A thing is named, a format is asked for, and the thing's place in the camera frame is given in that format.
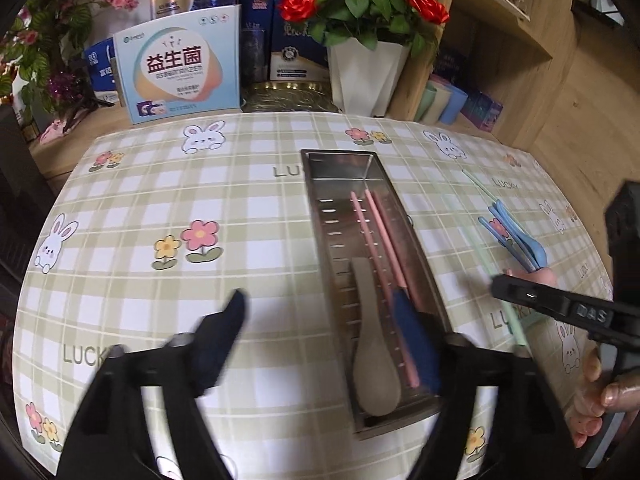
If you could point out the navy box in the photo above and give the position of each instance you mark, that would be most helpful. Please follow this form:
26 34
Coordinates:
255 45

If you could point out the blue spoon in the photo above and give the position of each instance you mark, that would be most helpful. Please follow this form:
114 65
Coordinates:
535 255

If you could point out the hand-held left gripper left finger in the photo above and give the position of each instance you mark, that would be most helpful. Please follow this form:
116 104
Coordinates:
222 345

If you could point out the purple box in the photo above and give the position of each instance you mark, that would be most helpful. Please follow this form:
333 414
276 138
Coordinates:
481 112

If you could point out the gold tray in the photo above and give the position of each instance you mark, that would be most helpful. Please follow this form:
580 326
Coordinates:
290 97

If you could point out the checkered rabbit print tablecloth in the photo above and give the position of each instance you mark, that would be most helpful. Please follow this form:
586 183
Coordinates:
200 185

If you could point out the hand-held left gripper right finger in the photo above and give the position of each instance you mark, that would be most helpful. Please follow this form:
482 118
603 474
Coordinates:
415 350

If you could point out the teal spoon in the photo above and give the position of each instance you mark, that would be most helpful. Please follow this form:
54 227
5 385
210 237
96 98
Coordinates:
525 321

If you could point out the wooden shelf unit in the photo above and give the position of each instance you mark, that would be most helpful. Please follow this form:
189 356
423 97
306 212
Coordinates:
510 60

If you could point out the stainless steel utensil tray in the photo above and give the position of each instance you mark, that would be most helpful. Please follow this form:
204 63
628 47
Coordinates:
335 200

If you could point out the beige spoon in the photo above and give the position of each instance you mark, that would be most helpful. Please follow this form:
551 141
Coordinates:
375 375

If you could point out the person's right hand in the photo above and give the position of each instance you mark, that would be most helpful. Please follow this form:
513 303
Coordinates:
622 392

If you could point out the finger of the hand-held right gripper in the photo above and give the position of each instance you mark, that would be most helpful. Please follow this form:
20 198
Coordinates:
540 297

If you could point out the blue cup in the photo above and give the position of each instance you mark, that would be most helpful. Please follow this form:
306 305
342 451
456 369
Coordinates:
452 105

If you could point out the pink chopstick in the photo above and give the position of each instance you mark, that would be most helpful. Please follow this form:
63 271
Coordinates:
382 225
380 280

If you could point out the pink spoon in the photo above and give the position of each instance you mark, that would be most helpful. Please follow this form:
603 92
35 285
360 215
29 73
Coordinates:
532 277

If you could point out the red roses in white pot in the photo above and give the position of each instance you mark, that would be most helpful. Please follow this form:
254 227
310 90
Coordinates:
370 75

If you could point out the pink blossom plant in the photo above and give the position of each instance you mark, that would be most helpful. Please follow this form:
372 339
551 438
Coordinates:
45 35

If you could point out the green chopstick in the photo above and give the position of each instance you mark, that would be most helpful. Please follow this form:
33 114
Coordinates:
477 187
482 255

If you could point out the pink cup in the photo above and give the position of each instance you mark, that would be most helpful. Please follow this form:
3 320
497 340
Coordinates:
440 79

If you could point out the green cup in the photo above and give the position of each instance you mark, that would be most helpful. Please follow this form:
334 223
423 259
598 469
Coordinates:
426 102

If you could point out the blue chopstick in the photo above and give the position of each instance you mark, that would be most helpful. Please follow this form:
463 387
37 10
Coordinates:
505 237
487 225

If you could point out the pale blue round-print box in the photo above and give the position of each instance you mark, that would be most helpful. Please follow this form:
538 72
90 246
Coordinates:
175 65

